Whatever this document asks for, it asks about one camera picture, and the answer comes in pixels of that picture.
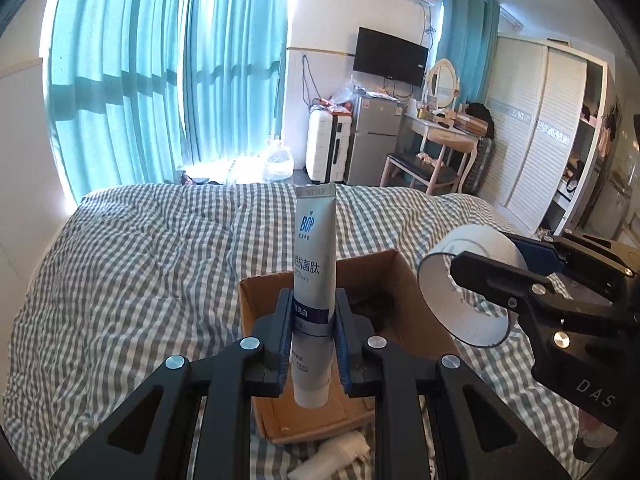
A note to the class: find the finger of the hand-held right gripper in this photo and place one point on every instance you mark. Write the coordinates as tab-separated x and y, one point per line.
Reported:
500	280
537	255

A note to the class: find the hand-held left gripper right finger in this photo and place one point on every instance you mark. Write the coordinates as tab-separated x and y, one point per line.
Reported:
345	347

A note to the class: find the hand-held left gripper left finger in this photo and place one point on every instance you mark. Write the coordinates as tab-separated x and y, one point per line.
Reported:
281	345

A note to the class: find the white tape roll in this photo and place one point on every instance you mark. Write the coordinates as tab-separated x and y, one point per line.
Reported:
465	317

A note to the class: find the brown cardboard box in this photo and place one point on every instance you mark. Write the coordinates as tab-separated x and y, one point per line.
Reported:
395	305

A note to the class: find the grey white toothpaste tube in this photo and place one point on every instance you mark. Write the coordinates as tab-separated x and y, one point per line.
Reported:
313	270

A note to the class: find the person's right hand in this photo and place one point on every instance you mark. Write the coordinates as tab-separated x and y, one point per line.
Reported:
597	432

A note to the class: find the small white tube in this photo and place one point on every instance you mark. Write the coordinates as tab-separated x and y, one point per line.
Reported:
332	455

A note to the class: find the white louvred wardrobe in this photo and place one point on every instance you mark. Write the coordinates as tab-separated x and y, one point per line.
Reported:
535	130

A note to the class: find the white chair black seat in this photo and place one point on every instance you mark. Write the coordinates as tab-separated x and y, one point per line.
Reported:
417	167

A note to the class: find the black bag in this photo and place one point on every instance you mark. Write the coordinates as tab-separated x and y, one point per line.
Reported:
479	117

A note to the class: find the grey checked bed blanket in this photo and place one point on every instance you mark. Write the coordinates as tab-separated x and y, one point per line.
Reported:
150	270

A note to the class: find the white dressing table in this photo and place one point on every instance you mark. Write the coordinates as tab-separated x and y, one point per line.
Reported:
442	135

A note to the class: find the clear plastic bag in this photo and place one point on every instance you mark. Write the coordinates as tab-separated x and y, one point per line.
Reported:
277	162

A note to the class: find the silver small fridge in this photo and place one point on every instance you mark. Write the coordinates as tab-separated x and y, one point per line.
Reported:
372	140

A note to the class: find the white oval vanity mirror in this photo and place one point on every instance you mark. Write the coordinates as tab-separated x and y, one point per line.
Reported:
441	82

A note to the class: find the white suitcase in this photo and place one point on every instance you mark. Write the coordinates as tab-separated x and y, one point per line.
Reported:
327	147

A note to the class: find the narrow teal curtain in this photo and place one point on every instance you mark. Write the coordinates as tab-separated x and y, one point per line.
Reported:
467	45

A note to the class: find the wide teal window curtain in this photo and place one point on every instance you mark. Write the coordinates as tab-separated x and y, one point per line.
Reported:
165	75

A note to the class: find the black wall television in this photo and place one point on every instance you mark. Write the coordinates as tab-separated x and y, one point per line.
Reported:
390	57

